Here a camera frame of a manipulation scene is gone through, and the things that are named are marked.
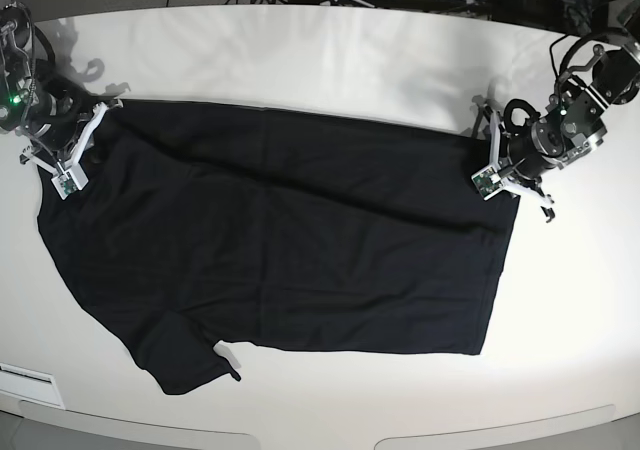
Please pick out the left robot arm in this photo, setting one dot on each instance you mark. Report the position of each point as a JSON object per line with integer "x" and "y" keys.
{"x": 414, "y": 69}

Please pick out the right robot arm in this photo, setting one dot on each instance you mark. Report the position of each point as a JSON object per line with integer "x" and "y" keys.
{"x": 57, "y": 116}

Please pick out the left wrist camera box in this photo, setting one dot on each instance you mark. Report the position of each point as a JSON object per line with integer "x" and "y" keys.
{"x": 487, "y": 182}

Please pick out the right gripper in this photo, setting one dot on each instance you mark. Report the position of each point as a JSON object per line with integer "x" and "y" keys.
{"x": 61, "y": 145}

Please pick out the white label plate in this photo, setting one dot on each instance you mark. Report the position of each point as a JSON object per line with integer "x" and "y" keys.
{"x": 31, "y": 386}

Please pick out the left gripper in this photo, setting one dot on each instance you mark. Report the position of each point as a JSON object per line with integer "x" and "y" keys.
{"x": 522, "y": 148}

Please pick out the black T-shirt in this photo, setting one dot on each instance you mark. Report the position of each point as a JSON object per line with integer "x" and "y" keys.
{"x": 205, "y": 223}

